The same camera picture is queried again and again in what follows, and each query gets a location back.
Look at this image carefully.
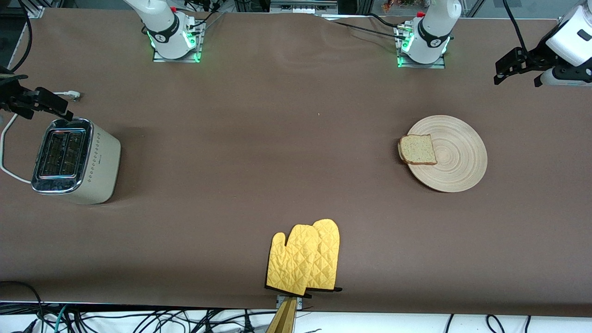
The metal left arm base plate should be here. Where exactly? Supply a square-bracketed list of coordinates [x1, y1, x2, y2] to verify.
[395, 24, 447, 69]

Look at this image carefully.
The brown table cover sheet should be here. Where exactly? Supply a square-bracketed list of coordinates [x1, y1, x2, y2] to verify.
[0, 7, 592, 320]

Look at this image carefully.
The white toaster power cord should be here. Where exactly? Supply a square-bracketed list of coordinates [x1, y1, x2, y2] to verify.
[0, 91, 82, 185]

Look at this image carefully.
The aluminium frame profile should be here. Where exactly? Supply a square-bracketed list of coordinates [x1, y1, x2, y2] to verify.
[19, 0, 64, 20]

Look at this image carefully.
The wooden beam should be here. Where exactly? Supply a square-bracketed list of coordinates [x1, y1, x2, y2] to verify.
[265, 297, 297, 333]

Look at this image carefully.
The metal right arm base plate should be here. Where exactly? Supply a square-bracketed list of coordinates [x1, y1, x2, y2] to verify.
[153, 19, 205, 63]

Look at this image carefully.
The teal cable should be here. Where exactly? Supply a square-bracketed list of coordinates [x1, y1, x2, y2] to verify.
[52, 305, 71, 333]

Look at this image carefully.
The yellow quilted oven mitt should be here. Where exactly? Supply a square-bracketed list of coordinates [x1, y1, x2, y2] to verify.
[307, 219, 343, 292]

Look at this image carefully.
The yellow quilted mitt with thumb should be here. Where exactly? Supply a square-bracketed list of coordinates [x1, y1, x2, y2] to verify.
[265, 224, 321, 297]

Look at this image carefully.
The slice of brown-crust bread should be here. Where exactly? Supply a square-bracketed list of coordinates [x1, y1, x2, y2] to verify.
[398, 134, 438, 166]

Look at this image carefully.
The small metal bracket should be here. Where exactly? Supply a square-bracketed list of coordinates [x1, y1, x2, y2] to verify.
[276, 295, 304, 310]

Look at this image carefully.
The white round plate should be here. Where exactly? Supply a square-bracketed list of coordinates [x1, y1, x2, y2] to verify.
[406, 115, 488, 193]

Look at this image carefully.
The black cable to left gripper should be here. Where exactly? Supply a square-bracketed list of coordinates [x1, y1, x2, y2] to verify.
[502, 0, 529, 52]

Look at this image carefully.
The cream and chrome toaster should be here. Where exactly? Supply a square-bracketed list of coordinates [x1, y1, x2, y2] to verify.
[31, 118, 122, 205]

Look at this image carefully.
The black looped floor cable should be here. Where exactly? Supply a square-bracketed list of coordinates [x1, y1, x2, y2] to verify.
[0, 280, 46, 333]

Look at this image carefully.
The black cable to right gripper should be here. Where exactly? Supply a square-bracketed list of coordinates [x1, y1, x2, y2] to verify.
[9, 0, 34, 73]

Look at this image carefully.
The black cable to gripper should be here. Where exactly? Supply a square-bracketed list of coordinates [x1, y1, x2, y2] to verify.
[502, 0, 529, 52]
[9, 0, 34, 73]

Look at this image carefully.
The black cable on table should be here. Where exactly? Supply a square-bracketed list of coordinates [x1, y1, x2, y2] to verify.
[323, 13, 413, 37]

